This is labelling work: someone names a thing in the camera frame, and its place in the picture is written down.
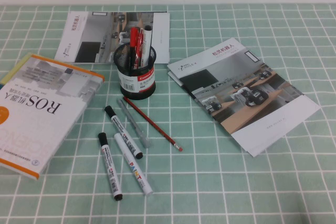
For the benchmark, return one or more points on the black mesh pen holder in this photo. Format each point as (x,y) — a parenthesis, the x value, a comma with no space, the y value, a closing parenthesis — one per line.
(136,82)

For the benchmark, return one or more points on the transparent grey gel pen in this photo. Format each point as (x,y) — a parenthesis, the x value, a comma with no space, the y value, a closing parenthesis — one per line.
(134,124)

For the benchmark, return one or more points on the red white ballpoint pen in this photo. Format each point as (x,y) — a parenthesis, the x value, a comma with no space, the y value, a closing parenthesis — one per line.
(141,40)

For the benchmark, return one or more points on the white brochure under stack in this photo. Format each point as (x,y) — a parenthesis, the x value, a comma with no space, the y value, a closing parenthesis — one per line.
(173,76)

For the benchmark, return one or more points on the red pencil with eraser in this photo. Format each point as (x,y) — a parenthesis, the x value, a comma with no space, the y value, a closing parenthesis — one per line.
(152,123)

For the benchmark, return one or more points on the white marker with black cap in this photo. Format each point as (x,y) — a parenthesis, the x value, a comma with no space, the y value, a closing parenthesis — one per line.
(123,132)
(147,37)
(110,166)

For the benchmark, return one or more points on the red marker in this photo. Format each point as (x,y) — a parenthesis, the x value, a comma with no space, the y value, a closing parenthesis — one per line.
(134,37)

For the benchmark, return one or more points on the AgileX brochure with robot photo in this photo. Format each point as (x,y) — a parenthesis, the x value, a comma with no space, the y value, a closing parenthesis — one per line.
(236,82)

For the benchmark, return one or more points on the white paint marker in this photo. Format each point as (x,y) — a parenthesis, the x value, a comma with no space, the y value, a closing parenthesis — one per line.
(134,166)

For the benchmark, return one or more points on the AgileX brochure with dark panel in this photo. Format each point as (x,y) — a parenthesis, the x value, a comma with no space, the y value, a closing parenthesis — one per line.
(86,30)

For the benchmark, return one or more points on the white orange ROS book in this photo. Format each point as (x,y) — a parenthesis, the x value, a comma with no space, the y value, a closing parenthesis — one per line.
(39,119)

